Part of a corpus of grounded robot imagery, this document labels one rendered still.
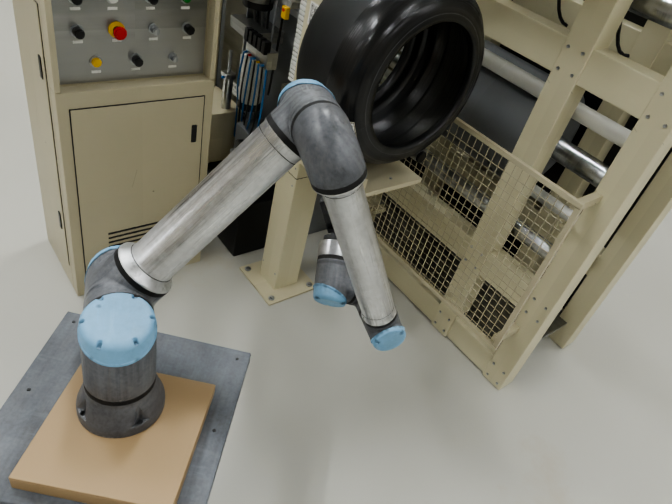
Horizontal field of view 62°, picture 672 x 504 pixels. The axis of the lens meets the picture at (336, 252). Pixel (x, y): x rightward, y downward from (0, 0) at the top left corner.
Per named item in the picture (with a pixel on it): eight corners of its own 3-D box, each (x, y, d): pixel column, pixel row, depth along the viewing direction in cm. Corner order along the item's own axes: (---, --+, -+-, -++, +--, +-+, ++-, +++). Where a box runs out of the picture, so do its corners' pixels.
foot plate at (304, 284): (239, 268, 261) (239, 265, 260) (286, 253, 277) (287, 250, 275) (269, 306, 247) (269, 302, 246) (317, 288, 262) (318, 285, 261)
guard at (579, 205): (352, 216, 261) (393, 75, 217) (355, 215, 262) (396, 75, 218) (493, 351, 213) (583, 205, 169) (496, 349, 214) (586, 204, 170)
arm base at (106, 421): (150, 444, 121) (150, 416, 115) (61, 430, 119) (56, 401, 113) (174, 377, 136) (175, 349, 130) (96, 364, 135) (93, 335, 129)
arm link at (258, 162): (66, 323, 121) (319, 84, 103) (71, 272, 134) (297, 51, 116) (125, 349, 131) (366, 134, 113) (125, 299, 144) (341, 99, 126)
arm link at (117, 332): (80, 406, 114) (73, 347, 103) (84, 345, 126) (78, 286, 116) (158, 398, 119) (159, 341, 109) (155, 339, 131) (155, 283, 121)
